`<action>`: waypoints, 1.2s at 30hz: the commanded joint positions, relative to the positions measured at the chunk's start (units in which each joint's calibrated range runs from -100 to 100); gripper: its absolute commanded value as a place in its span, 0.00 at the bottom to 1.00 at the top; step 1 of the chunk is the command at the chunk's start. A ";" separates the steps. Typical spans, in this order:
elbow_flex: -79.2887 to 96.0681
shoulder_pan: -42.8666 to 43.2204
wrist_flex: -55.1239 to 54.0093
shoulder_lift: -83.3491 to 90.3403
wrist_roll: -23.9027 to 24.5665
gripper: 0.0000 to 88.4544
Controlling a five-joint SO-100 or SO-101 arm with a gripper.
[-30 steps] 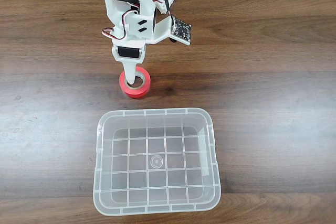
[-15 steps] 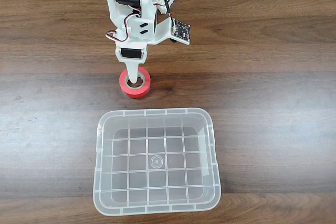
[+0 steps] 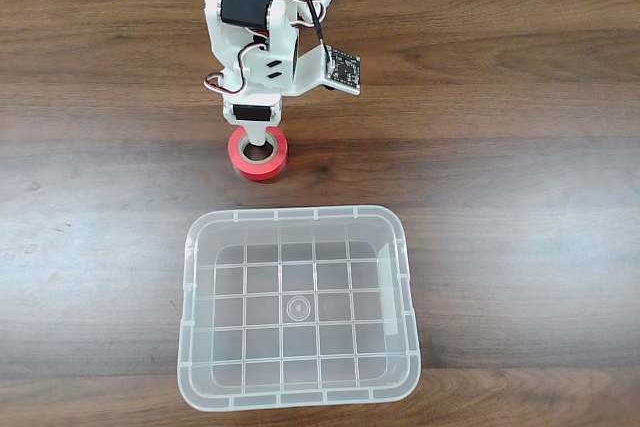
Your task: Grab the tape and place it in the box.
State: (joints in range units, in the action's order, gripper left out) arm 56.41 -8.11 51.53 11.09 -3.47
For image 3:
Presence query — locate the red tape roll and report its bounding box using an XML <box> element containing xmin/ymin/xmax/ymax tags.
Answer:
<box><xmin>227</xmin><ymin>127</ymin><xmax>290</xmax><ymax>184</ymax></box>

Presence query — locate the clear plastic storage box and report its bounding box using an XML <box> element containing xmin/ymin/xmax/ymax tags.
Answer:
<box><xmin>175</xmin><ymin>204</ymin><xmax>423</xmax><ymax>414</ymax></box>

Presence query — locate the red white servo wire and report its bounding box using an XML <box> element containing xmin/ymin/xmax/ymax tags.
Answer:
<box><xmin>203</xmin><ymin>40</ymin><xmax>267</xmax><ymax>99</ymax></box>

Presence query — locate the camera module on white bracket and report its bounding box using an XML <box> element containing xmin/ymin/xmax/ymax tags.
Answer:
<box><xmin>293</xmin><ymin>43</ymin><xmax>363</xmax><ymax>97</ymax></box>

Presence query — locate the black camera cable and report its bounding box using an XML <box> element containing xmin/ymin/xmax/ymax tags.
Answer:
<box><xmin>292</xmin><ymin>0</ymin><xmax>334</xmax><ymax>69</ymax></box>

